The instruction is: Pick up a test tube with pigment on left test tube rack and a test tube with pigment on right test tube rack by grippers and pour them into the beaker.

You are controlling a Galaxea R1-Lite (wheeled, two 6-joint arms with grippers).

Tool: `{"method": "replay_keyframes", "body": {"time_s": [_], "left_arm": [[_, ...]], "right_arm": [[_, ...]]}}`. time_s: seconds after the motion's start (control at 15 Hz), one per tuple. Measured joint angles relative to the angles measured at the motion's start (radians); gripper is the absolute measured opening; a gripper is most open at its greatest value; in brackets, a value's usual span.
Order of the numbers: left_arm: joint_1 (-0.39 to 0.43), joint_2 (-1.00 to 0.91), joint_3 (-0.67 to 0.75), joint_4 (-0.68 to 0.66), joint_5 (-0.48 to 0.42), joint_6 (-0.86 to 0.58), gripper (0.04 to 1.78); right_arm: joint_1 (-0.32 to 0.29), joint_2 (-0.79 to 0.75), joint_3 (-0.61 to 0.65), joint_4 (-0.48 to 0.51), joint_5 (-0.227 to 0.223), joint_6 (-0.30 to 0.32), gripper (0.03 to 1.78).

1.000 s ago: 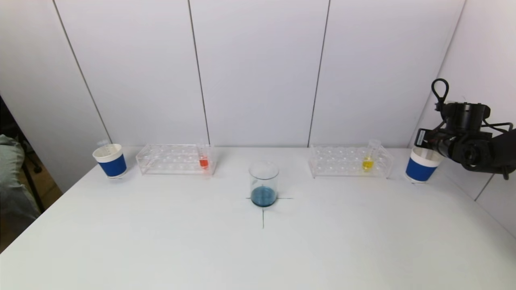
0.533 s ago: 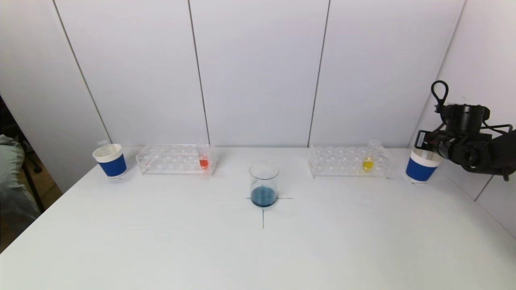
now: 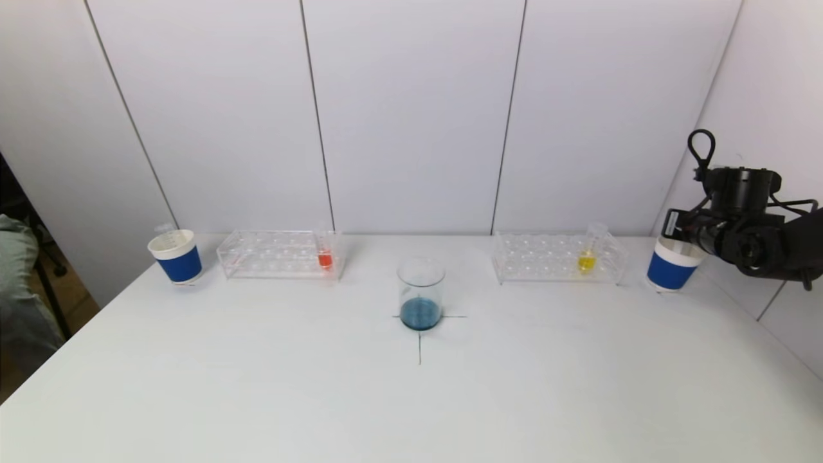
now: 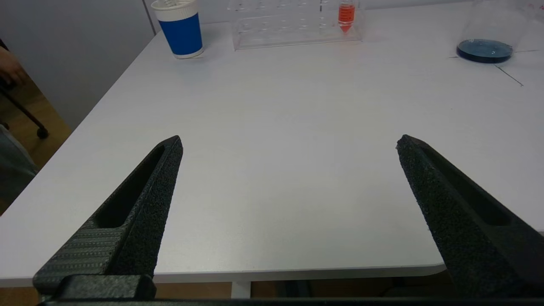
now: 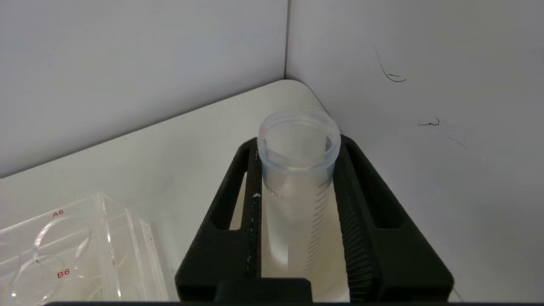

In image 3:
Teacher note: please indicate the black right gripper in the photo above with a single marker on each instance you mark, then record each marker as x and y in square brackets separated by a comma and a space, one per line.
[671, 225]

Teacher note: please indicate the blue pigment test tube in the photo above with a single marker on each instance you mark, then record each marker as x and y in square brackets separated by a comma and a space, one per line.
[166, 231]

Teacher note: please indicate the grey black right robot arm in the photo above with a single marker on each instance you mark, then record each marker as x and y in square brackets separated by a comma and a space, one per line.
[771, 238]

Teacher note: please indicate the yellow pigment test tube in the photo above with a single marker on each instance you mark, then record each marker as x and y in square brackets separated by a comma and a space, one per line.
[585, 262]

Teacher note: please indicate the clear acrylic test tube rack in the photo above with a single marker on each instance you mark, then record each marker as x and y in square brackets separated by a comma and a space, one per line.
[276, 260]
[546, 260]

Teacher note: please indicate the clear glass beaker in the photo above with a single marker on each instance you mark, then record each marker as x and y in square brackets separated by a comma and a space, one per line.
[420, 314]

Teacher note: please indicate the red pigment test tube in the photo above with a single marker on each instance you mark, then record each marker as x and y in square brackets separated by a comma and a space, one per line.
[325, 260]

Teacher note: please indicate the blue white paper cup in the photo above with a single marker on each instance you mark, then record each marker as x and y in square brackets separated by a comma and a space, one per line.
[180, 265]
[669, 273]

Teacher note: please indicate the black metal stand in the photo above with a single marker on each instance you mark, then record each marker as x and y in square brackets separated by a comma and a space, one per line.
[54, 302]

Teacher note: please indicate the person in grey clothing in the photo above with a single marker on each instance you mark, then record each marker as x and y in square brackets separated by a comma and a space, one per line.
[16, 302]

